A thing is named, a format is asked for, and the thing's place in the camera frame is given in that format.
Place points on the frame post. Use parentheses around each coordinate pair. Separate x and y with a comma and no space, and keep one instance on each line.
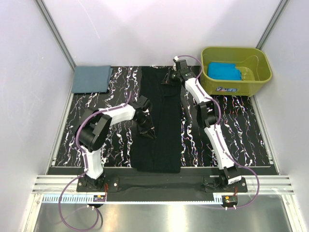
(55,32)
(272,23)

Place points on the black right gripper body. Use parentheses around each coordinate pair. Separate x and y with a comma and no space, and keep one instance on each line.
(172,75)

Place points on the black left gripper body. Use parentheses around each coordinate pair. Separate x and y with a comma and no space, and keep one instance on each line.
(146,124)

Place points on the olive green plastic tub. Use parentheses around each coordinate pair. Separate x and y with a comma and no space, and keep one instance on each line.
(251,62)

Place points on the right rear frame post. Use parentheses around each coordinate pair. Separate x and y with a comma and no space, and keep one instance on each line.
(272,23)

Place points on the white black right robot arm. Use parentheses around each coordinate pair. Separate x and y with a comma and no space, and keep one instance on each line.
(208,118)

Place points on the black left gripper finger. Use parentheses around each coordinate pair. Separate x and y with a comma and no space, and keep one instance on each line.
(145,134)
(150,134)

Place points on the folded grey t shirt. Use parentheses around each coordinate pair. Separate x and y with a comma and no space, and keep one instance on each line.
(91,79)

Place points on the left rear frame post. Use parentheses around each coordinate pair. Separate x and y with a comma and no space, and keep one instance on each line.
(55,32)

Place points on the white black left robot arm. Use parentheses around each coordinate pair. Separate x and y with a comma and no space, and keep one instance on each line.
(93,128)

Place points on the white slotted cable duct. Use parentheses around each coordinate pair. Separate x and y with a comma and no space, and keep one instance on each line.
(204,199)

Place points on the black t shirt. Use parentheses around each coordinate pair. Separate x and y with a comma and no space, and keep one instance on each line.
(161,154)

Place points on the silver aluminium frame rail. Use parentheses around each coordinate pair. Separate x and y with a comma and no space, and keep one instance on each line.
(251,185)

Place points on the blue t shirt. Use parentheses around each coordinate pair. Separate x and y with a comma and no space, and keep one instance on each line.
(224,71)

